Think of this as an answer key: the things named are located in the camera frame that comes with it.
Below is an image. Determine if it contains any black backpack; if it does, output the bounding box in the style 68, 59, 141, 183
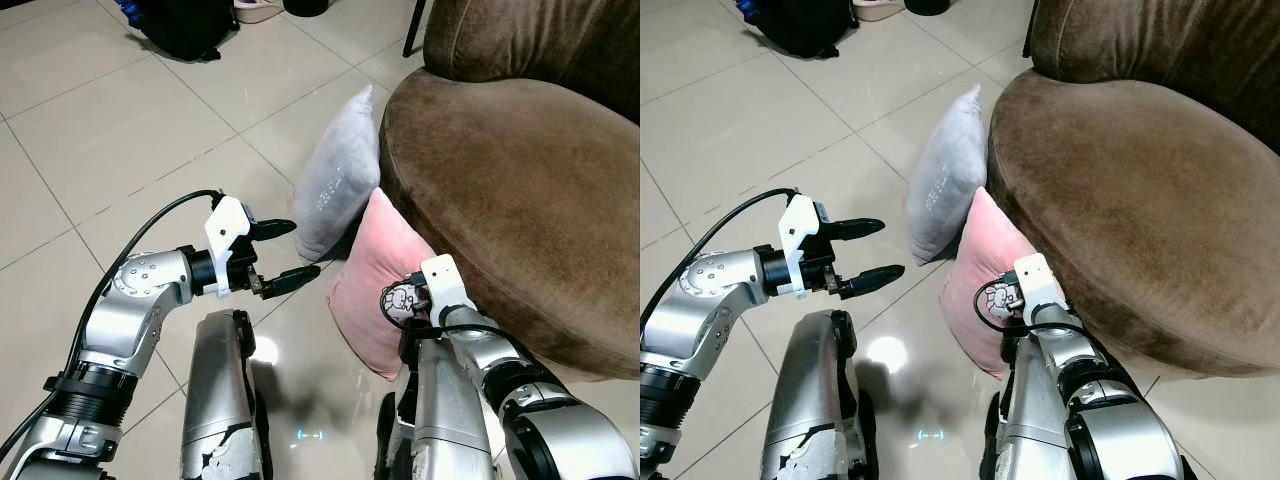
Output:
114, 0, 242, 64
735, 0, 862, 60

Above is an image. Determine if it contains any brown sofa back cushion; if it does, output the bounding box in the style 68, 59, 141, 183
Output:
422, 0, 641, 125
1029, 0, 1280, 113

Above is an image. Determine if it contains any brown sofa seat cushion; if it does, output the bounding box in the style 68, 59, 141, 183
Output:
379, 67, 641, 383
984, 67, 1280, 380

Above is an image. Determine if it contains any silver left robot leg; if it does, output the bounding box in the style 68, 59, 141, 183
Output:
759, 309, 878, 480
179, 309, 273, 480

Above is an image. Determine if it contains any pink pillow with cartoon print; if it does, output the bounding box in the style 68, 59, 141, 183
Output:
938, 186, 1043, 380
326, 187, 443, 382

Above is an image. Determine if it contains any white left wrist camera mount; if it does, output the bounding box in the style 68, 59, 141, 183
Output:
204, 196, 261, 300
777, 192, 824, 302

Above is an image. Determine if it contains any grey pillow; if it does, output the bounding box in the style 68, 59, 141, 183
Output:
292, 84, 384, 264
904, 83, 992, 267

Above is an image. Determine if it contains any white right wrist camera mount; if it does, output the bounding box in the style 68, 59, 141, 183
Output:
419, 255, 480, 323
1014, 252, 1070, 317

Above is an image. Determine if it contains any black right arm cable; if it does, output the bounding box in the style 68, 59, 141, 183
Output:
974, 282, 1113, 363
377, 284, 523, 353

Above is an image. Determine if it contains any beige slipper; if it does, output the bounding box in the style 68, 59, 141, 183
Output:
234, 0, 287, 27
851, 0, 907, 24

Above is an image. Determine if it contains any black slanted pole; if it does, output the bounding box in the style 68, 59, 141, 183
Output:
402, 0, 428, 59
1021, 0, 1043, 59

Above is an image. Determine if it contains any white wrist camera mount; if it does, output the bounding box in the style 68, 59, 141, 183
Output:
1014, 252, 1070, 317
419, 255, 480, 323
204, 196, 261, 300
777, 192, 824, 302

